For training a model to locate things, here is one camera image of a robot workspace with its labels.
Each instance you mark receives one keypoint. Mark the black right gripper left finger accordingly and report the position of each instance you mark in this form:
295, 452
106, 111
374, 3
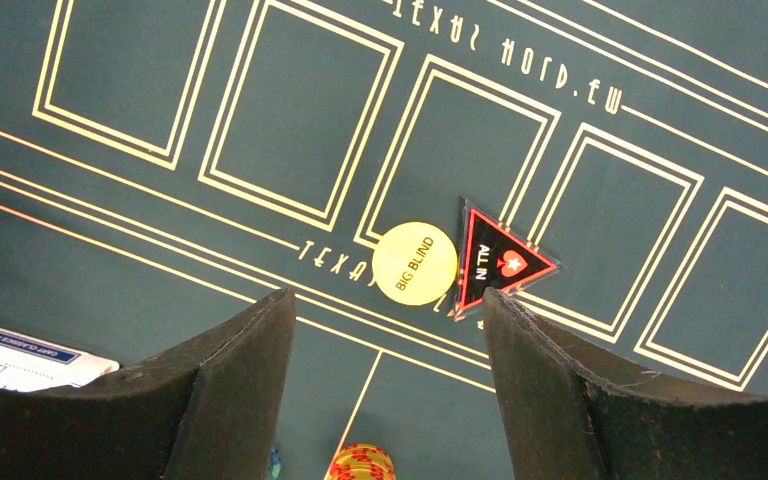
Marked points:
206, 408

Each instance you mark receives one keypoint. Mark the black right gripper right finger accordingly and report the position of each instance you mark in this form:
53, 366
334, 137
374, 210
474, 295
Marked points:
574, 410

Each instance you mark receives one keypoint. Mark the black red all-in triangle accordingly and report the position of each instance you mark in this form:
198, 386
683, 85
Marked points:
493, 256

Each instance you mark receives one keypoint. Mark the yellow big blind button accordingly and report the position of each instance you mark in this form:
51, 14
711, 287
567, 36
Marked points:
414, 263

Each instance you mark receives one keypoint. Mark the orange yellow chip stack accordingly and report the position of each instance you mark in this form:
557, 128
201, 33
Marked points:
361, 461

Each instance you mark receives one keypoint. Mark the blue white card deck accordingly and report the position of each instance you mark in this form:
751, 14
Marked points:
30, 364

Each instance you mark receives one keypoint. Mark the green poker mat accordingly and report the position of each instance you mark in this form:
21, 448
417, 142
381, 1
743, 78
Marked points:
164, 164

